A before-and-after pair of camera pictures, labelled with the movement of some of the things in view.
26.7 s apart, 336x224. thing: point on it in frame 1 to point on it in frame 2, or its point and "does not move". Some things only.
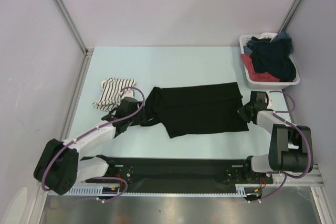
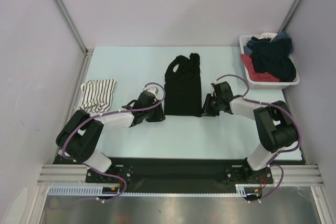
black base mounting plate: (180, 172) does not move
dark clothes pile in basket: (268, 57) does not move
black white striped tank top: (109, 98) to (97, 95)
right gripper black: (242, 111) to (206, 110)
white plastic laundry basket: (264, 85) does not move
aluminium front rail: (306, 175) does not move
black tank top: (192, 110) to (182, 89)
